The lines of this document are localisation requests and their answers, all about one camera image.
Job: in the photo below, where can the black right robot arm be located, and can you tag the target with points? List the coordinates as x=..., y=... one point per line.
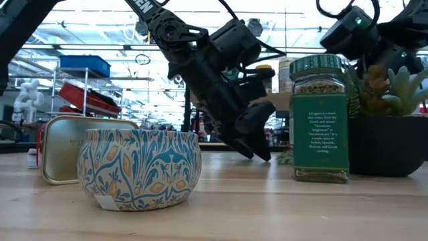
x=351, y=33

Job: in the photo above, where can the succulent plant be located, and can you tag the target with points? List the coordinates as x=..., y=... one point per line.
x=384, y=147

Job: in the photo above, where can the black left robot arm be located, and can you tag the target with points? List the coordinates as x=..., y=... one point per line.
x=174, y=33

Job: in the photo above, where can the beige-lid round spice jar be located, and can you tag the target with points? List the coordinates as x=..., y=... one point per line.
x=284, y=75

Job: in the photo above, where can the wooden shelf with black frame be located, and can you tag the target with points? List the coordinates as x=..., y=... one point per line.
x=277, y=100

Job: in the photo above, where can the red rectangular tin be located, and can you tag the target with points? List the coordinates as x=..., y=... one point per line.
x=63, y=150

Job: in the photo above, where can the metal storage rack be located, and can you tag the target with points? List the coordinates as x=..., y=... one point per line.
x=86, y=90

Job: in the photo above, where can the red plastic tray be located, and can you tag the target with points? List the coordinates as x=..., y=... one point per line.
x=90, y=98

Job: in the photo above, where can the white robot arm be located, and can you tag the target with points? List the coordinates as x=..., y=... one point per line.
x=28, y=97

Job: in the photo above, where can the green-lid oregano jar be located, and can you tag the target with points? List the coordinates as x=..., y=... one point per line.
x=319, y=134

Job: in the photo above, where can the blue patterned candle tin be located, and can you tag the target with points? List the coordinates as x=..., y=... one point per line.
x=140, y=167

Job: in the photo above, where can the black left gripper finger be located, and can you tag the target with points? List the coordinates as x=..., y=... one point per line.
x=254, y=149
x=255, y=117

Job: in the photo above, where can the yellow-lid spice jar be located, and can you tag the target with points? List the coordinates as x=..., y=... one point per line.
x=264, y=67

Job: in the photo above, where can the blue storage bin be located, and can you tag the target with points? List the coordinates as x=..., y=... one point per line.
x=85, y=65

